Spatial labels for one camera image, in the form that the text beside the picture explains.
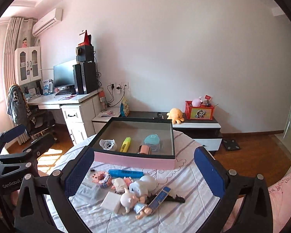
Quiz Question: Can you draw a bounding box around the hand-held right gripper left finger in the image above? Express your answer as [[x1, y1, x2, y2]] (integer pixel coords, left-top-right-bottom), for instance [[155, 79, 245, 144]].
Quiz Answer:
[[14, 146, 97, 233]]

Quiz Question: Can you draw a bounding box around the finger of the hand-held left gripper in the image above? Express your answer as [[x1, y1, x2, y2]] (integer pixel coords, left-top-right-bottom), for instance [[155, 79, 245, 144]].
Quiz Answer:
[[0, 124, 28, 148], [0, 133, 57, 169]]

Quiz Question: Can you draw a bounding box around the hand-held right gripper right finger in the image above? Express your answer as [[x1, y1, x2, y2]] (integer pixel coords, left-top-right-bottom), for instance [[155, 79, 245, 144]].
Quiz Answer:
[[193, 147, 273, 233]]

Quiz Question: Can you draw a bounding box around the clear plastic box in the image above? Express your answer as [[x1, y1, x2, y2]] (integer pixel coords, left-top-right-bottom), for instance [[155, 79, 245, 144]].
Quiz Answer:
[[75, 181, 100, 199]]

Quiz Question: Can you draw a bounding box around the white charger plug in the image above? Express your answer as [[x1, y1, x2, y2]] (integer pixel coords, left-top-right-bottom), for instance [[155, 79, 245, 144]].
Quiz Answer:
[[100, 191, 124, 214]]

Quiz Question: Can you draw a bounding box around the blue highlighter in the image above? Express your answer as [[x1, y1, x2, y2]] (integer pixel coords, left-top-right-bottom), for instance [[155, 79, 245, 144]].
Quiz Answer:
[[108, 169, 144, 178]]

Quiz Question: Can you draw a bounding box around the small pig figurine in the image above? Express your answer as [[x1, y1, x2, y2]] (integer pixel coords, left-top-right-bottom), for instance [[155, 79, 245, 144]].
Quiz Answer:
[[120, 190, 141, 214]]

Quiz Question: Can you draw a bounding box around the pink storage box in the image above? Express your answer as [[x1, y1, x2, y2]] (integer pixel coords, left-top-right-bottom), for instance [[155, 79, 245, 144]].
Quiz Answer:
[[92, 117, 176, 170]]

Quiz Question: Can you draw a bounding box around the white egg-shaped device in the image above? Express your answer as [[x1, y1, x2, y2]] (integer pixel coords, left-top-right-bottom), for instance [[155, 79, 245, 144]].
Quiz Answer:
[[129, 175, 158, 196]]

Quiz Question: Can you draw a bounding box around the small doll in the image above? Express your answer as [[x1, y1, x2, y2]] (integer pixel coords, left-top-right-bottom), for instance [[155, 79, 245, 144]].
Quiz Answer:
[[133, 203, 153, 220]]

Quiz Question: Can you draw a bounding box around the white radiator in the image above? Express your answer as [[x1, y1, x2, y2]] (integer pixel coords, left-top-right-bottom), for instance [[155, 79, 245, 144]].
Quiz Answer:
[[17, 133, 29, 146]]

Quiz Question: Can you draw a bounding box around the black office chair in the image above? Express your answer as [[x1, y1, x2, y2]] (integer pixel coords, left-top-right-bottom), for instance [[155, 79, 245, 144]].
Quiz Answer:
[[7, 84, 59, 142]]

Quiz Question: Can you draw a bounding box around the white striped quilt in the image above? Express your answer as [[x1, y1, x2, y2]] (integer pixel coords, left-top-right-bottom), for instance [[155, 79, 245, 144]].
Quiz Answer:
[[42, 130, 233, 233]]

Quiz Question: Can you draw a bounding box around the black bathroom scale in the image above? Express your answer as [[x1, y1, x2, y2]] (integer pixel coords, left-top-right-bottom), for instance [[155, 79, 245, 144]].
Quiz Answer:
[[221, 139, 240, 151]]

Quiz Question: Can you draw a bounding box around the white paw-shaped gadget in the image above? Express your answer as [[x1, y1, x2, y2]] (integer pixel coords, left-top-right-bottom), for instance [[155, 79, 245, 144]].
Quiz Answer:
[[99, 139, 117, 151]]

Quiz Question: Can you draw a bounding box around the black and white low cabinet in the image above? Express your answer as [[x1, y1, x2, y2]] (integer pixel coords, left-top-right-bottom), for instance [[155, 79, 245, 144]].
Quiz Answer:
[[92, 110, 223, 156]]

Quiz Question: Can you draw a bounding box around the white desk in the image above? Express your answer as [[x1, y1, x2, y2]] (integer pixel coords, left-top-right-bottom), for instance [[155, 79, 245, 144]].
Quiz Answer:
[[25, 89, 103, 146]]

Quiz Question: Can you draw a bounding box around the yellow highlighter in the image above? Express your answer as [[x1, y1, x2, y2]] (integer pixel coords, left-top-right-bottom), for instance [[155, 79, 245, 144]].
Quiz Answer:
[[121, 137, 132, 153]]

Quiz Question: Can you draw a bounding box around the blue and white box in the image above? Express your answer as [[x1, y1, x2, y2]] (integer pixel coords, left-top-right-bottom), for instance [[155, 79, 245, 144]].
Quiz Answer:
[[42, 79, 53, 95]]

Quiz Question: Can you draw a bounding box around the red storage crate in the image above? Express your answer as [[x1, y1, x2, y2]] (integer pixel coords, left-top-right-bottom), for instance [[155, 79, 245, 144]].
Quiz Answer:
[[185, 100, 215, 120]]

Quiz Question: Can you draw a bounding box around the teal round case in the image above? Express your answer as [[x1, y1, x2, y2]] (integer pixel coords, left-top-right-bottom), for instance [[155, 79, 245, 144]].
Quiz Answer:
[[144, 133, 162, 152]]

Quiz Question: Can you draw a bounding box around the yellow octopus plush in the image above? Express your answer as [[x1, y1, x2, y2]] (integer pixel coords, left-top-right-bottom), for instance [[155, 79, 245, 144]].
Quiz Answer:
[[166, 108, 185, 124]]

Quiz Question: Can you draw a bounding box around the white glass-door cabinet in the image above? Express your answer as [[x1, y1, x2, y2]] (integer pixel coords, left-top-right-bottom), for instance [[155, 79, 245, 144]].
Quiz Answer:
[[14, 46, 42, 86]]

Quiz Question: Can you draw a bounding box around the pink plush toy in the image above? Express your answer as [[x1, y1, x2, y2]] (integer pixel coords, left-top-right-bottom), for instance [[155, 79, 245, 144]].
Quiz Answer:
[[190, 97, 204, 107]]

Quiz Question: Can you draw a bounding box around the pink printed bedsheet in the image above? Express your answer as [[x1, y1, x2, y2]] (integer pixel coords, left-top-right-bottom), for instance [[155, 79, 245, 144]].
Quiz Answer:
[[223, 166, 291, 233]]

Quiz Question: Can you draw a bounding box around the orange and white bottle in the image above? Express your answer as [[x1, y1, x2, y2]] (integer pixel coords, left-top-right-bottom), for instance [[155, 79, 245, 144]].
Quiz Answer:
[[99, 91, 107, 111]]

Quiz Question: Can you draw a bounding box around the black computer monitor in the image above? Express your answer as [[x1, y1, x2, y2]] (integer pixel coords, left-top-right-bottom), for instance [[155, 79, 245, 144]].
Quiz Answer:
[[53, 59, 77, 89]]

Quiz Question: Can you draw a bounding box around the blue and yellow snack bag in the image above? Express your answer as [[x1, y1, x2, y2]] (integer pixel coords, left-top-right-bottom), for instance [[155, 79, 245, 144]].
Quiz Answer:
[[120, 97, 130, 117]]

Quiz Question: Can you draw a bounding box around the black computer tower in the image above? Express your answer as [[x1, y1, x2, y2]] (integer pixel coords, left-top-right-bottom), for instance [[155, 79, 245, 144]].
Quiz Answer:
[[73, 61, 99, 95]]

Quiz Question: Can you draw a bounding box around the black speaker box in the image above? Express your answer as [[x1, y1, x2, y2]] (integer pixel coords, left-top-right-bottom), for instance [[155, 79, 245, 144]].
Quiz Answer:
[[76, 45, 95, 63]]

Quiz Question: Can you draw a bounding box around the white air conditioner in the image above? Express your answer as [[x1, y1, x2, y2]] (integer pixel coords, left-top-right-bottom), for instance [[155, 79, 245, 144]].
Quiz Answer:
[[32, 8, 63, 36]]

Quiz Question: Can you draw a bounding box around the red desk calendar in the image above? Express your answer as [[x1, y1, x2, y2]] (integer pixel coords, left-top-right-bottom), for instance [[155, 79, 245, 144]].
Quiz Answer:
[[78, 30, 93, 46]]

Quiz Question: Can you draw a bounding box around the white wall box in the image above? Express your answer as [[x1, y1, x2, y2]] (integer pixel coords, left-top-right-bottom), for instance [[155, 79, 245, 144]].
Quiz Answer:
[[272, 6, 285, 17]]

